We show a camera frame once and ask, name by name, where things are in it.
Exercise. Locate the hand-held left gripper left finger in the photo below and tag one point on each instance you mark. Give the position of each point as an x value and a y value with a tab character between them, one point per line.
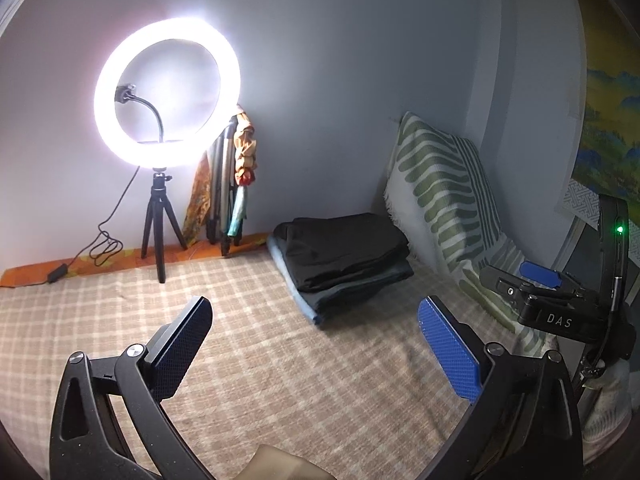
175	350

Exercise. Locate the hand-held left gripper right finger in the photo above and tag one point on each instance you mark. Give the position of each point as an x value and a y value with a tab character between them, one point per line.
447	347

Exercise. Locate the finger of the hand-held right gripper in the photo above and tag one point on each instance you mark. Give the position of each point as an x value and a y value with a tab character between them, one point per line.
542	272
505	285

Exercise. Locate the black pants with yellow stripes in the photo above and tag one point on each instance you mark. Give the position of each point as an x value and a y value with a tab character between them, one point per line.
340	235

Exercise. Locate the grey patterned paper sheet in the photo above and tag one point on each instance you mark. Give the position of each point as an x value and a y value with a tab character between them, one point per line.
577	202

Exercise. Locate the beige checked bed sheet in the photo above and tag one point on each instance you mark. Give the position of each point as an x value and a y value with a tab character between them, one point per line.
280	360

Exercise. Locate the dark grey folded garment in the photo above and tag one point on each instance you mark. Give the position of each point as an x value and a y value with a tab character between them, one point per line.
360	275

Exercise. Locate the green patterned white throw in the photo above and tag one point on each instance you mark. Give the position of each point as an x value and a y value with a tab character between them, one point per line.
440	185

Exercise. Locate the blue folded garment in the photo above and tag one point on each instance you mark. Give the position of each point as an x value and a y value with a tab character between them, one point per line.
330	305

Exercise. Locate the black tripod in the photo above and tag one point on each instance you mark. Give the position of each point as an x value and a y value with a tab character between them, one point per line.
159	210

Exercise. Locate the orange patterned scarf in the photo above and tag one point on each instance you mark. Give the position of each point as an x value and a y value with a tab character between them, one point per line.
195	210

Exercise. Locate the beige object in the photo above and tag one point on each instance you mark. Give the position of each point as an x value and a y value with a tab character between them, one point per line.
280	465

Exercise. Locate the folded metal stand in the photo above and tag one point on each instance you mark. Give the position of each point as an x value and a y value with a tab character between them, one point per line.
220	185

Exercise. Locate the colourful knotted cloth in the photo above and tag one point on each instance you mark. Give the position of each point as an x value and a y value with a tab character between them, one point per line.
245	150

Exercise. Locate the black gooseneck phone holder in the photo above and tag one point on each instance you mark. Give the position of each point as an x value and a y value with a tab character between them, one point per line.
150	105

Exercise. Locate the landscape wall poster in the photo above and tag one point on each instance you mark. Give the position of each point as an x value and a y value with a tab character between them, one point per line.
610	125

